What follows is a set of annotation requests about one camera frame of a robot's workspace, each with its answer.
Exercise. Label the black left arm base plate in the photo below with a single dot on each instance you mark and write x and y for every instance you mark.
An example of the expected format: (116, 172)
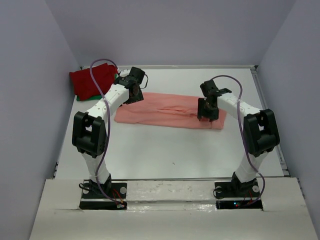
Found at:
(93, 199)

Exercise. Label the folded dark red t-shirt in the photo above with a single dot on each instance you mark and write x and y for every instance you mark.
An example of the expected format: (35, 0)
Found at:
(78, 78)

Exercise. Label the salmon pink t-shirt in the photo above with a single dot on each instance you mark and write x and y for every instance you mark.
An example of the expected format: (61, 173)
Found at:
(167, 110)

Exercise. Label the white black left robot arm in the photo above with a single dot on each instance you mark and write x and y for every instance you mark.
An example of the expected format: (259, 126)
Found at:
(92, 128)

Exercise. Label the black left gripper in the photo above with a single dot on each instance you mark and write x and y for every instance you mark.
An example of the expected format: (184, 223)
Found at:
(138, 98)

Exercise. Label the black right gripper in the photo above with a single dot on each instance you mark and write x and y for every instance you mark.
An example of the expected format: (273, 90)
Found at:
(201, 112)

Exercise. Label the folded green t-shirt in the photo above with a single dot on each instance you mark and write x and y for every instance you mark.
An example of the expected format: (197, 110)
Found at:
(89, 91)

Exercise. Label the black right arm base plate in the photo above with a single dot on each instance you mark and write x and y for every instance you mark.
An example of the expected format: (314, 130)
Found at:
(228, 198)

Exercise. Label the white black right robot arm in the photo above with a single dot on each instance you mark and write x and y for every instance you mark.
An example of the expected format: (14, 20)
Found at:
(258, 131)

